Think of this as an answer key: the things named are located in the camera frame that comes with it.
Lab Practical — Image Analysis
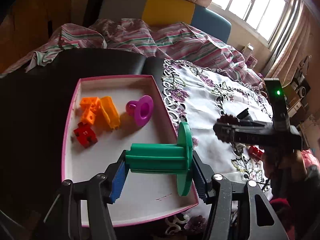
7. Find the orange holed block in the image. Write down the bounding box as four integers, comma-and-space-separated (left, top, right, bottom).
80, 97, 100, 125

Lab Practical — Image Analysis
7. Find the window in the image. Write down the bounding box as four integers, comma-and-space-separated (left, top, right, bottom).
209, 0, 289, 46

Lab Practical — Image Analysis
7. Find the green plastic spool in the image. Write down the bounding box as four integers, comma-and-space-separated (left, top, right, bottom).
125, 122, 193, 196

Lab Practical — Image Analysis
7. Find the pink striped bedsheet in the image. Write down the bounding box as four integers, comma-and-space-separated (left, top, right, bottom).
4, 18, 263, 89

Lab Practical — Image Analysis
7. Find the magenta plastic cup toy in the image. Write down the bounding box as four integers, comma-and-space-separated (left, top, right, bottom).
126, 95, 154, 127

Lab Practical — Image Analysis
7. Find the white carton box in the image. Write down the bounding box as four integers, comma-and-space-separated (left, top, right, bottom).
241, 43, 254, 58

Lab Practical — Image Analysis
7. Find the beige curtain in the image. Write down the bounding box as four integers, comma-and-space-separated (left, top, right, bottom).
262, 0, 311, 86

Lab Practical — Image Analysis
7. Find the multicolour padded headboard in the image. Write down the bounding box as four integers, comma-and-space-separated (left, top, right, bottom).
82, 0, 232, 45

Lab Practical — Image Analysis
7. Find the red small block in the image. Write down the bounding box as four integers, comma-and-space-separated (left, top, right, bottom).
73, 122, 98, 148

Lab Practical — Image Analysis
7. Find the pink-rimmed white tray box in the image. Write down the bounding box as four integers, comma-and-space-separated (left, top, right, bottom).
61, 75, 199, 227

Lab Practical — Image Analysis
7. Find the red metallic capsule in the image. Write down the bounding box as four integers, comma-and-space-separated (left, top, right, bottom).
248, 146, 264, 160

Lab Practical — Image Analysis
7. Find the white floral embroidered tablecloth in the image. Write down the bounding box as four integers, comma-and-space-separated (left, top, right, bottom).
159, 58, 275, 235

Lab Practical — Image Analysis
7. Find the orange ridged block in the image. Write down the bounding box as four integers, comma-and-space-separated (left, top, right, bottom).
94, 96, 120, 131

